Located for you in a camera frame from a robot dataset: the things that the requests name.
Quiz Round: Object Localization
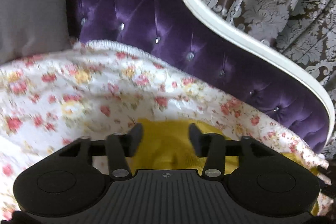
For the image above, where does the mustard yellow knit sweater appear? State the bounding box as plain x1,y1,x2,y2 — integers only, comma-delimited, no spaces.
130,119,320,217

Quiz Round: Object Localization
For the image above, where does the floral quilted bedspread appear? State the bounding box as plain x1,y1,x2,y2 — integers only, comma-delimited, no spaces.
1,42,328,220

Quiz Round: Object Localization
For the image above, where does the purple tufted white-framed headboard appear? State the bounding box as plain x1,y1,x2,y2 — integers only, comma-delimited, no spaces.
67,0,334,153

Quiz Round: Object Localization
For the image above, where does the grey satin pillow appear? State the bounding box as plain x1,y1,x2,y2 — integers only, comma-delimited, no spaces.
1,0,71,64

